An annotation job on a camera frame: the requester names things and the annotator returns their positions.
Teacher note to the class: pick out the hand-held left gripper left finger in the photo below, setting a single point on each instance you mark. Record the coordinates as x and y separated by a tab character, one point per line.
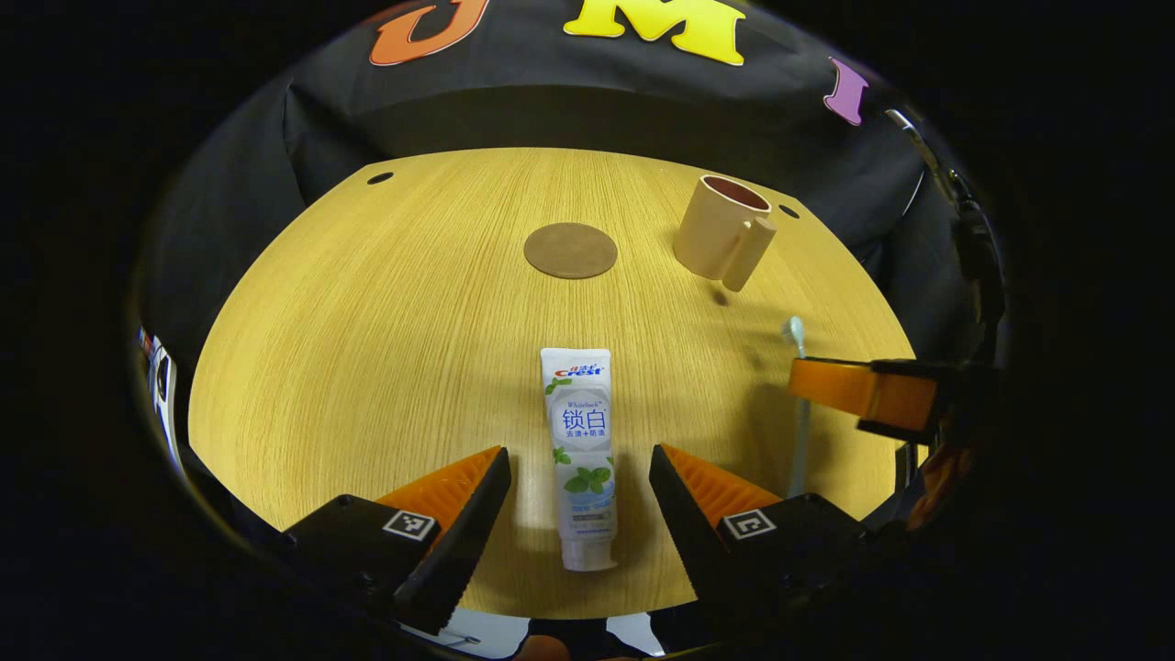
464	542

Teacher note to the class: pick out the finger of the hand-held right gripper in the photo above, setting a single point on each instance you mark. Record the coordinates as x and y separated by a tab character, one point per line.
909	399
936	482

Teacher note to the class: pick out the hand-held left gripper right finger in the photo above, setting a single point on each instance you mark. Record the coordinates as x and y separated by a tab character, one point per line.
693	542

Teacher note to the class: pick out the pale blue toothbrush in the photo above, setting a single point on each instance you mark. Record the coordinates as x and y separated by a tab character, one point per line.
794	329

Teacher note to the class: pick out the white toothpaste tube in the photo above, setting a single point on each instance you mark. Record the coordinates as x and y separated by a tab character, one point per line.
580	431

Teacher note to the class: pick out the beige cup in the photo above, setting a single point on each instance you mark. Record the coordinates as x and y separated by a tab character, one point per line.
711	234

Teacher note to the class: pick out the round brown coaster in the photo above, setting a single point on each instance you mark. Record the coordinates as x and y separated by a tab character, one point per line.
570	250

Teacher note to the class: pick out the black backdrop cloth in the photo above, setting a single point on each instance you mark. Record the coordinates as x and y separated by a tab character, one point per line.
551	101

